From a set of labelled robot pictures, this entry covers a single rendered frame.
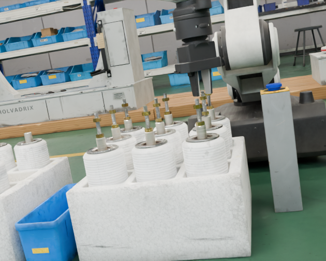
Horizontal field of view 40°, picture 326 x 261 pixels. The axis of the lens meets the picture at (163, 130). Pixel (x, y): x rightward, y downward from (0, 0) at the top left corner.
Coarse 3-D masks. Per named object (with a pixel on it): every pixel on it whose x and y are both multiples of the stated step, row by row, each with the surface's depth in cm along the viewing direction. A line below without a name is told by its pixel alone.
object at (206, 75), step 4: (204, 72) 110; (208, 72) 108; (204, 76) 110; (208, 76) 109; (204, 80) 110; (208, 80) 109; (204, 84) 111; (208, 84) 109; (204, 88) 111; (208, 88) 110; (208, 92) 110; (212, 92) 110
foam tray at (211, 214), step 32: (96, 192) 99; (128, 192) 97; (160, 192) 96; (192, 192) 95; (224, 192) 93; (96, 224) 101; (128, 224) 99; (160, 224) 98; (192, 224) 96; (224, 224) 95; (96, 256) 102; (128, 256) 101; (160, 256) 99; (192, 256) 98; (224, 256) 96
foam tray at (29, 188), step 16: (64, 160) 138; (16, 176) 130; (32, 176) 121; (48, 176) 127; (64, 176) 137; (16, 192) 110; (32, 192) 118; (48, 192) 126; (0, 208) 104; (16, 208) 110; (32, 208) 117; (0, 224) 105; (0, 240) 106; (16, 240) 108; (0, 256) 107; (16, 256) 107
